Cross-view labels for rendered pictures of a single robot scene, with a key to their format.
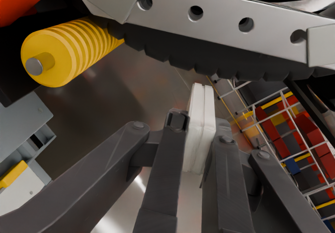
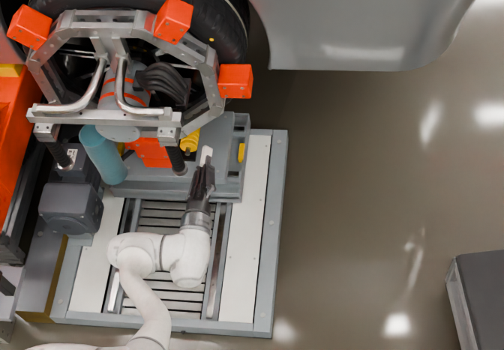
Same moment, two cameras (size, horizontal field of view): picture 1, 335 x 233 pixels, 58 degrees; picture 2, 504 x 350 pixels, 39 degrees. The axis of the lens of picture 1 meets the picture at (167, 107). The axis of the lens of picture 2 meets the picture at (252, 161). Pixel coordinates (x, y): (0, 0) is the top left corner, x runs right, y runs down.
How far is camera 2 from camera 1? 2.08 m
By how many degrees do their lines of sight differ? 47
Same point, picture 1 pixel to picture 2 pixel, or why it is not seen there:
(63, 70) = (193, 147)
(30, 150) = (241, 135)
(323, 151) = not seen: outside the picture
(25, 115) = (220, 127)
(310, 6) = not seen: hidden behind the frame
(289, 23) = (205, 115)
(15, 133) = (223, 140)
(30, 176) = (259, 139)
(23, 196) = (263, 151)
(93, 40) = not seen: hidden behind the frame
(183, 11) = (190, 127)
